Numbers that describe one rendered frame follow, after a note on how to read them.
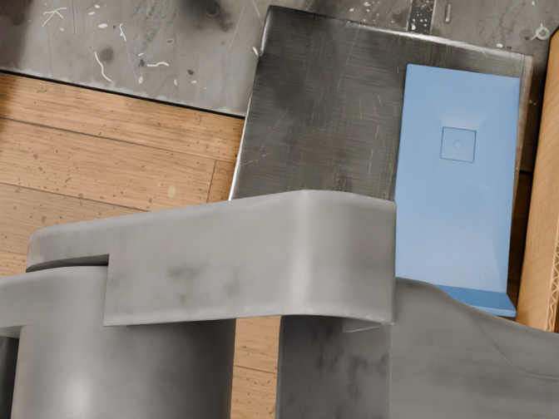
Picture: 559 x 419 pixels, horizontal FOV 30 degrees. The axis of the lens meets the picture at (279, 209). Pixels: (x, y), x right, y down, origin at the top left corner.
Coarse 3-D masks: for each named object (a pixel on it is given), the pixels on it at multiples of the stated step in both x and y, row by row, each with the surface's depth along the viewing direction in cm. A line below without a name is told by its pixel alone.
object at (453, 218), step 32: (416, 96) 64; (448, 96) 64; (480, 96) 64; (512, 96) 64; (416, 128) 63; (480, 128) 63; (512, 128) 64; (416, 160) 63; (448, 160) 63; (480, 160) 63; (512, 160) 63; (416, 192) 62; (448, 192) 62; (480, 192) 62; (416, 224) 62; (448, 224) 62; (480, 224) 62; (416, 256) 61; (448, 256) 61; (480, 256) 61; (448, 288) 60; (480, 288) 61
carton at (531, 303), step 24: (552, 48) 66; (552, 72) 65; (552, 96) 64; (552, 120) 63; (552, 144) 62; (552, 168) 61; (552, 192) 60; (528, 216) 64; (552, 216) 59; (528, 240) 63; (552, 240) 58; (528, 264) 62; (552, 264) 57; (528, 288) 61; (552, 288) 56; (528, 312) 60; (552, 312) 56
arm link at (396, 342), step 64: (320, 192) 24; (64, 256) 28; (128, 256) 27; (192, 256) 26; (256, 256) 24; (320, 256) 24; (384, 256) 24; (128, 320) 26; (192, 320) 25; (320, 320) 27; (384, 320) 24; (448, 320) 25; (320, 384) 27; (384, 384) 24; (448, 384) 25; (512, 384) 26
